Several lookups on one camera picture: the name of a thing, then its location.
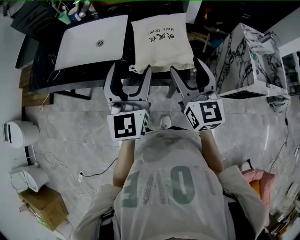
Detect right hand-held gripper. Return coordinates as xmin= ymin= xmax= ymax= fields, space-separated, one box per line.
xmin=169 ymin=57 xmax=226 ymax=133

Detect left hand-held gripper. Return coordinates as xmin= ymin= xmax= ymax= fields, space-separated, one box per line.
xmin=104 ymin=62 xmax=153 ymax=142

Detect cream drawstring bag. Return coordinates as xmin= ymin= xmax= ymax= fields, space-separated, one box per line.
xmin=128 ymin=13 xmax=196 ymax=75

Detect person's right forearm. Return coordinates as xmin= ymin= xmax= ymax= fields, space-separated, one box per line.
xmin=199 ymin=130 xmax=224 ymax=174

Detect person's left forearm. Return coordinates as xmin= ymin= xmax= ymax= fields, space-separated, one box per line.
xmin=112 ymin=139 xmax=138 ymax=188

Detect person's right white shoe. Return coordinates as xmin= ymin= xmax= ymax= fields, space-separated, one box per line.
xmin=159 ymin=115 xmax=172 ymax=130

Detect white marble pattern cabinet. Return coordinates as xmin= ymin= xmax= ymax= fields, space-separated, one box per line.
xmin=205 ymin=22 xmax=292 ymax=99

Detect white rectangular sink basin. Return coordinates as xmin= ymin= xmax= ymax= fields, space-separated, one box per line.
xmin=54 ymin=15 xmax=129 ymax=71

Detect black shelving unit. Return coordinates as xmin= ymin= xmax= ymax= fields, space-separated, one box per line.
xmin=185 ymin=0 xmax=300 ymax=47

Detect black marble vanity table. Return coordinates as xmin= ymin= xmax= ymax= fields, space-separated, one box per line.
xmin=29 ymin=0 xmax=195 ymax=101

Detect chrome faucet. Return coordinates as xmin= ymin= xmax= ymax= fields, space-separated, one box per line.
xmin=78 ymin=0 xmax=95 ymax=19

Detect wooden plank platform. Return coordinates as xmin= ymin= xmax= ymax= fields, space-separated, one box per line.
xmin=18 ymin=65 xmax=55 ymax=108

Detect person's white printed shirt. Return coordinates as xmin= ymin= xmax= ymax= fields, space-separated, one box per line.
xmin=71 ymin=127 xmax=270 ymax=240

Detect black cabinet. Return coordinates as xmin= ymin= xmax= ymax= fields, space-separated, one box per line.
xmin=10 ymin=1 xmax=64 ymax=70

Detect white bin with dark strip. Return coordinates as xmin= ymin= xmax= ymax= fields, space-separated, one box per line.
xmin=2 ymin=120 xmax=40 ymax=149

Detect pink cloth on chair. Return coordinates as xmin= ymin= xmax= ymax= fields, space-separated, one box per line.
xmin=241 ymin=168 xmax=276 ymax=210

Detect plain white lidded bin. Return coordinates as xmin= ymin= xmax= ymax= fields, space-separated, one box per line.
xmin=8 ymin=165 xmax=50 ymax=194

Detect brown cardboard box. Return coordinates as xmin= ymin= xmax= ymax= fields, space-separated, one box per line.
xmin=18 ymin=186 xmax=69 ymax=232

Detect black floor cable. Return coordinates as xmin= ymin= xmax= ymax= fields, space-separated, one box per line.
xmin=81 ymin=157 xmax=118 ymax=178

